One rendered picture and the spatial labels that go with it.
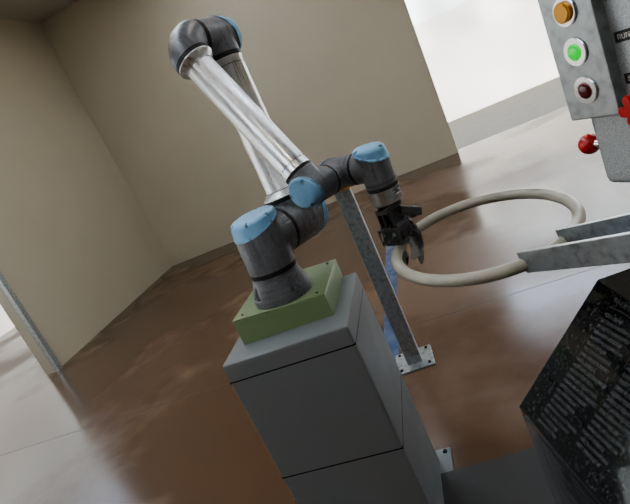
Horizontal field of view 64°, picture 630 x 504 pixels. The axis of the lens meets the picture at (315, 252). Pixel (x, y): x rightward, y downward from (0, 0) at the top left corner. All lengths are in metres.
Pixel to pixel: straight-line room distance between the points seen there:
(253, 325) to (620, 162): 1.08
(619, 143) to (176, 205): 7.71
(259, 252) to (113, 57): 7.00
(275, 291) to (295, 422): 0.39
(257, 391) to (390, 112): 6.12
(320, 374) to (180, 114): 6.74
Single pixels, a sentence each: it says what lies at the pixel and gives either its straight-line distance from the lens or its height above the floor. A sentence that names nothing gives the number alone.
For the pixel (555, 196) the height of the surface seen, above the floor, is 0.95.
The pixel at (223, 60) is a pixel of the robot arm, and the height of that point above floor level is 1.63.
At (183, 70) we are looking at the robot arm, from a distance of 1.53.
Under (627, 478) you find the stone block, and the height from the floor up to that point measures 0.67.
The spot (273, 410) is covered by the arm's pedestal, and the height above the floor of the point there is 0.66.
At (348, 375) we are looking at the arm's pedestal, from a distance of 1.47.
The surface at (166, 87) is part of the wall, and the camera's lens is 7.99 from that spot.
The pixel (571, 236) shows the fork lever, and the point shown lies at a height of 0.94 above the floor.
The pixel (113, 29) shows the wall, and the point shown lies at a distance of 8.31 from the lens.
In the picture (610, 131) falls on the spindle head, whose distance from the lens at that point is 0.80.
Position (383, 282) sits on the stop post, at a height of 0.49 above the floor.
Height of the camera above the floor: 1.42
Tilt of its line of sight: 15 degrees down
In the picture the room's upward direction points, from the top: 25 degrees counter-clockwise
